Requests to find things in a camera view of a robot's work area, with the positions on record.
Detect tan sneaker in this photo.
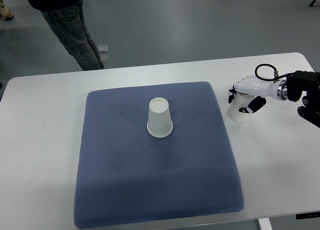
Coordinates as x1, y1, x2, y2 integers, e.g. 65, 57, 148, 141
0, 2, 14, 21

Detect upper clear floor plate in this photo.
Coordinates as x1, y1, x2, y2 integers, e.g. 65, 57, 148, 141
97, 44, 108, 53

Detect person in grey jeans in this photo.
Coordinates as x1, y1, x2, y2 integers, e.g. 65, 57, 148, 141
27, 0, 104, 71

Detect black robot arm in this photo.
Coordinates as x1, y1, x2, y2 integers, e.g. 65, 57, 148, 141
227, 71, 320, 127

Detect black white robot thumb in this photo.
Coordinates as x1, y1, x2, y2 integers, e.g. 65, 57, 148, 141
238, 96, 266, 114

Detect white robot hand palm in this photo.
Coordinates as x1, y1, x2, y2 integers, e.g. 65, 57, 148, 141
234, 75, 288, 101

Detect white paper cup on mat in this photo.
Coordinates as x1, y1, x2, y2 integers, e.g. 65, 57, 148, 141
147, 97, 173, 138

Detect white paper cup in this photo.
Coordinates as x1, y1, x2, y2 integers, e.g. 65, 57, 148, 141
147, 97, 173, 138
227, 93, 253, 122

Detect lower clear floor plate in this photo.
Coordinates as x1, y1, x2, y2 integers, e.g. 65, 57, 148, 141
100, 53, 109, 64

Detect black table control panel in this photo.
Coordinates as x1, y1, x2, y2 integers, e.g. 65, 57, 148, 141
295, 211, 320, 220

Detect clear floor plate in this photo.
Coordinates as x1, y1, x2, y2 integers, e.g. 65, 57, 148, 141
100, 53, 109, 64
97, 44, 108, 53

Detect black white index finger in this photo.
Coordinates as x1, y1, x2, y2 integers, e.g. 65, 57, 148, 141
228, 85, 237, 104

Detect white table leg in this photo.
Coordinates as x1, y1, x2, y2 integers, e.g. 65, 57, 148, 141
258, 218, 273, 230

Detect blue quilted cushion mat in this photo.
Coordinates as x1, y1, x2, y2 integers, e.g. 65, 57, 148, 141
74, 81, 244, 229

